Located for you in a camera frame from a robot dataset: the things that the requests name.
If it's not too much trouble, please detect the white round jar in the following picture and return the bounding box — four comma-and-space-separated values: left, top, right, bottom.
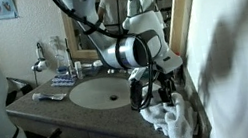
91, 58, 104, 69

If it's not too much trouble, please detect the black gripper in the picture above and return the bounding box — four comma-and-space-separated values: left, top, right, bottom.
152, 67, 182, 109

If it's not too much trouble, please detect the white towel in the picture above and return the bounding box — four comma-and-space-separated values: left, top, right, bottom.
137, 88, 202, 138

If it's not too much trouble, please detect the white toothpaste tube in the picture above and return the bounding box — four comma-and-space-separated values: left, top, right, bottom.
31, 87, 68, 105

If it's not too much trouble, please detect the clear tall container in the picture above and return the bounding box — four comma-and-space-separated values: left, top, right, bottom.
50, 35, 70, 77

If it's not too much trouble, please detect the white round sink basin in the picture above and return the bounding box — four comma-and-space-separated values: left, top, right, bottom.
66, 67, 164, 117

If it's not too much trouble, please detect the white cosmetic tube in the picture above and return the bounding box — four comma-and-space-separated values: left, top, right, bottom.
80, 61, 95, 71

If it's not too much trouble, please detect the small white bottle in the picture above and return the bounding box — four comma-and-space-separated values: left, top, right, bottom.
73, 60, 85, 81

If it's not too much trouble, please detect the wood-framed mirror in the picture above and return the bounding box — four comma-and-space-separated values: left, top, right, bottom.
59, 0, 212, 76

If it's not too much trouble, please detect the white wall hair dryer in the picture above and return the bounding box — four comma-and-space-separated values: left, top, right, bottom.
27, 41, 51, 75

